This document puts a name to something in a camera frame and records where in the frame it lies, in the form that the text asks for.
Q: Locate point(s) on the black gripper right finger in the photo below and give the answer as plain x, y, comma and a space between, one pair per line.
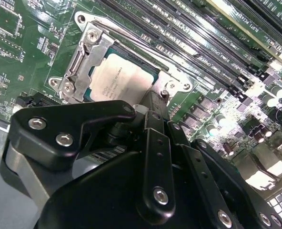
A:
203, 167

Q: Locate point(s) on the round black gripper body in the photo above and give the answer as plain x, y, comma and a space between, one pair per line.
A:
103, 198

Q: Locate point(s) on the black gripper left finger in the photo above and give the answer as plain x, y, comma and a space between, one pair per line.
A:
48, 132

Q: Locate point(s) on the metal socket cover frame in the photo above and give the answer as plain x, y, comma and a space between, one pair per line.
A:
95, 62

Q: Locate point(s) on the silver CPU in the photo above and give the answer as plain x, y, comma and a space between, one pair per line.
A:
122, 78

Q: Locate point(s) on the thin metal locking lever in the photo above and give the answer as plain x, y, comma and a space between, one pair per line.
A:
131, 45

